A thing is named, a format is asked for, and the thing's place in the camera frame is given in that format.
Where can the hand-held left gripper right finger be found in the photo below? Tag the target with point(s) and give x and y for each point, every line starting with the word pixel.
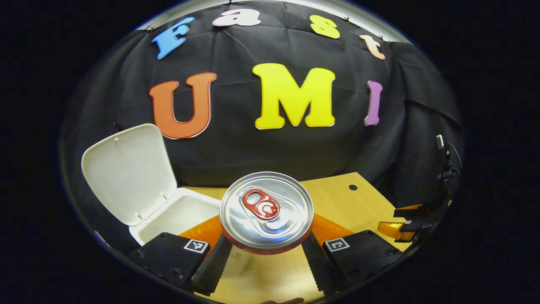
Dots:
pixel 363 257

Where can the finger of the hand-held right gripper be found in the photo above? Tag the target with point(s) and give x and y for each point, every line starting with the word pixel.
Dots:
pixel 407 211
pixel 394 230

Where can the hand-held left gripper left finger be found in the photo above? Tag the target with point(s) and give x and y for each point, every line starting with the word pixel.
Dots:
pixel 168 257

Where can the white garbage bin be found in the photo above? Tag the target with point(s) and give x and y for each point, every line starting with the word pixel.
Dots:
pixel 126 173

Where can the red pop can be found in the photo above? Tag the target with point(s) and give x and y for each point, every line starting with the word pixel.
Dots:
pixel 270 211

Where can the wooden desktop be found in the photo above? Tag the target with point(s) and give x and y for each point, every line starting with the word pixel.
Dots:
pixel 337 198

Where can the black backdrop cloth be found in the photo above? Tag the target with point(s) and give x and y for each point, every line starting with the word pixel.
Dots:
pixel 295 152

